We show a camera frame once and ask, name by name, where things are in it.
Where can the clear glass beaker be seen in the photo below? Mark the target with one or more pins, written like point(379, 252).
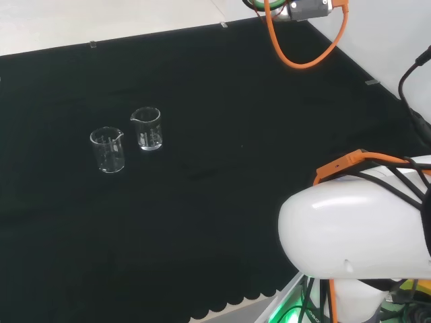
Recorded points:
point(107, 154)
point(148, 134)

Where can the black bench cloth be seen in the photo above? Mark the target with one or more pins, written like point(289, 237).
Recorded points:
point(202, 202)

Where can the orange connector block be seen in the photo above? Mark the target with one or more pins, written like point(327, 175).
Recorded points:
point(336, 166)

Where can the yellow stop button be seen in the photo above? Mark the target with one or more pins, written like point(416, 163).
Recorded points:
point(409, 286)

